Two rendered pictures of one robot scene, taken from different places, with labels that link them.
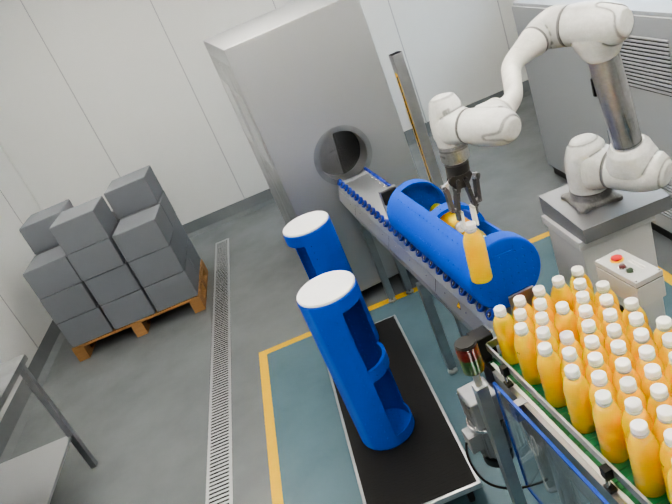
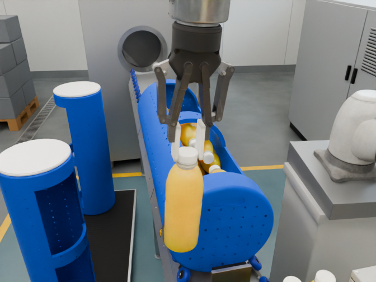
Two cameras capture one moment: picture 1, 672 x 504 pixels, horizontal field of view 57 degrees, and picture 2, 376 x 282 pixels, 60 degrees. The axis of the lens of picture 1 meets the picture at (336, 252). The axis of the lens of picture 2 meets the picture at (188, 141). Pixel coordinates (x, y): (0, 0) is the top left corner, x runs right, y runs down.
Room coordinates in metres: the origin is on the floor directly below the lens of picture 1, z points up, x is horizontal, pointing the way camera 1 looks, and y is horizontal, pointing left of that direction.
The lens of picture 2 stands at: (1.29, -0.39, 1.68)
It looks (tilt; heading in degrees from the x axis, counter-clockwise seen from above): 28 degrees down; 354
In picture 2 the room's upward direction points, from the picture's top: straight up
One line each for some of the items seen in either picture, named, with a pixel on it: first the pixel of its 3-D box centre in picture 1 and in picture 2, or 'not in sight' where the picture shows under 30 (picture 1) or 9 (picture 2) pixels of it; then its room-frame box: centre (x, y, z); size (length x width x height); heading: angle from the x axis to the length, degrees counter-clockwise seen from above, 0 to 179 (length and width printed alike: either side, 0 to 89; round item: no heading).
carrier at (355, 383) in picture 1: (358, 363); (55, 239); (2.46, 0.11, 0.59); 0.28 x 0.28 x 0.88
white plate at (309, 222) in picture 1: (305, 223); (77, 89); (3.28, 0.10, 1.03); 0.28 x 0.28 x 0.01
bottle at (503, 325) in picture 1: (507, 335); not in sight; (1.69, -0.42, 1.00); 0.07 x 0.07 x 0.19
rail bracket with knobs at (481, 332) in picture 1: (483, 344); not in sight; (1.76, -0.35, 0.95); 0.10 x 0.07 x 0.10; 97
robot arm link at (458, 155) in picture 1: (454, 152); (199, 1); (1.80, -0.45, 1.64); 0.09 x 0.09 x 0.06
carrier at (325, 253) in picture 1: (333, 287); (87, 151); (3.28, 0.10, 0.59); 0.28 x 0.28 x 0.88
